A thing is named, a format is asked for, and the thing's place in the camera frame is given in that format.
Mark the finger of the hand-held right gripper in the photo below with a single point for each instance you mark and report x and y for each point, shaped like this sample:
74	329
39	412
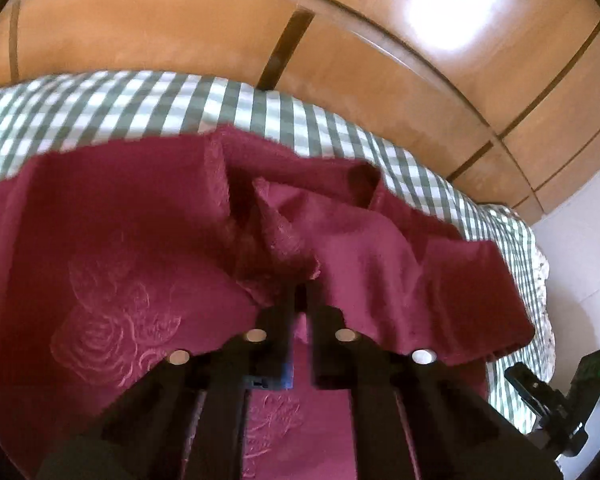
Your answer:
530	387

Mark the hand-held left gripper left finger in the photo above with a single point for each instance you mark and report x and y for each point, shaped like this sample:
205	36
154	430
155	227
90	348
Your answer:
284	362

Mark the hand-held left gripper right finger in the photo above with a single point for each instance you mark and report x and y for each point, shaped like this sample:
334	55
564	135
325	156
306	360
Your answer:
316	355

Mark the maroon embroidered garment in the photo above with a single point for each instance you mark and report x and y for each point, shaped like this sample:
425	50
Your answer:
130	220

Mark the green white checkered bedsheet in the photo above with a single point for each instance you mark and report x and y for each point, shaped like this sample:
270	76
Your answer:
130	105

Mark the wooden wardrobe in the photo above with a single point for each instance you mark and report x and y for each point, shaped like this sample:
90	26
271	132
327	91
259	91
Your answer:
180	25

